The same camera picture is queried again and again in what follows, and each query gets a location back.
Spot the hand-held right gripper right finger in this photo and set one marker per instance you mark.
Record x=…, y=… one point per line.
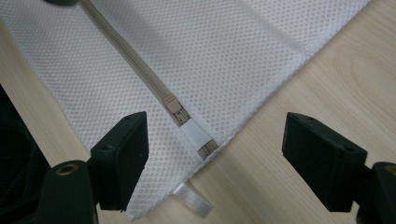
x=323, y=161

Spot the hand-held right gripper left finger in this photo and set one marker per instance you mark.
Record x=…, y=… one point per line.
x=121, y=161

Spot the white mesh laundry bag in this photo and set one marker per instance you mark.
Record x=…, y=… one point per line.
x=202, y=62

